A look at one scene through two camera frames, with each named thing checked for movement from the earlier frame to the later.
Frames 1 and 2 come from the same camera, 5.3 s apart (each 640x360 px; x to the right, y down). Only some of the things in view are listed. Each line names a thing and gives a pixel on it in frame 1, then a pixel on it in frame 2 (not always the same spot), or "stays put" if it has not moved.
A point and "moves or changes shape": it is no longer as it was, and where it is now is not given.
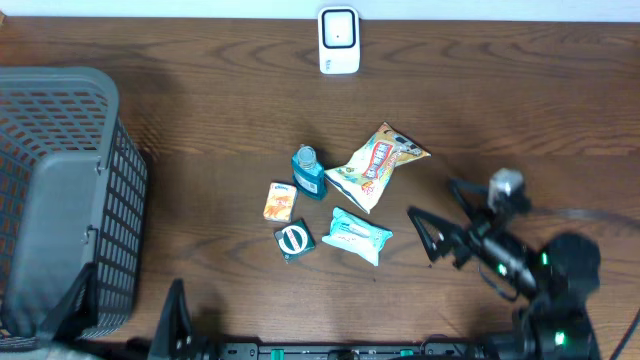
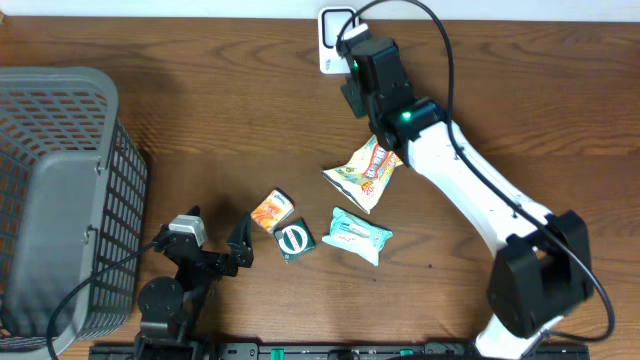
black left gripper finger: x=82 y=311 to x=195 y=210
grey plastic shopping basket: x=73 y=191 stays put
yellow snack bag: x=362 y=173 stays put
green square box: x=294 y=240 stays put
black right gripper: x=476 y=235 to x=352 y=90
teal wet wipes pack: x=356 y=235 stays put
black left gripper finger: x=174 y=328 to x=240 y=248
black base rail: x=313 y=351 stays put
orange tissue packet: x=280 y=203 moves or changes shape
